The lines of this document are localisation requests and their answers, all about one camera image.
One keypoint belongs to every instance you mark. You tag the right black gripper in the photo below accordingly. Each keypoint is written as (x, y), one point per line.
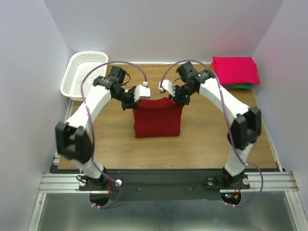
(179, 100)

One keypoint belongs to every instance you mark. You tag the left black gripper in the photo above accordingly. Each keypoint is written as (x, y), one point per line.
(130, 104)

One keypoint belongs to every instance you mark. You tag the dark red t shirt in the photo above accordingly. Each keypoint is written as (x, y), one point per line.
(157, 118)

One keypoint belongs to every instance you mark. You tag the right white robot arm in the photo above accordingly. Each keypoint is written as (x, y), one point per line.
(243, 122)

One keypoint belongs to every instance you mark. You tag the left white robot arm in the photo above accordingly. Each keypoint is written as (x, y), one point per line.
(75, 137)

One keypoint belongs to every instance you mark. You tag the folded pink t shirt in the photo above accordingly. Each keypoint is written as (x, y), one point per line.
(236, 70)

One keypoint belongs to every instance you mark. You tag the white perforated plastic basket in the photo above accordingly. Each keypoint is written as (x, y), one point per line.
(80, 64)

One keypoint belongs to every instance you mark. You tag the folded green t shirt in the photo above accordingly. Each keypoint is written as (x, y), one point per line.
(239, 86)

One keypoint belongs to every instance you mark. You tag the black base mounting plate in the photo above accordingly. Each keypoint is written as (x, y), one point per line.
(164, 185)

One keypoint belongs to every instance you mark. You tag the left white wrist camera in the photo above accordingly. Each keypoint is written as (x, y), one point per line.
(142, 92)

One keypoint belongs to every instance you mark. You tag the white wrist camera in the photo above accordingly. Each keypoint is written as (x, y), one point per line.
(166, 85)
(142, 92)

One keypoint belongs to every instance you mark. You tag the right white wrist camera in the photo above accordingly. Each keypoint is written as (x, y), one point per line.
(166, 85)

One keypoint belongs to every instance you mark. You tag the aluminium frame rail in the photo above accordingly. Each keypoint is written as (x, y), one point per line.
(272, 182)

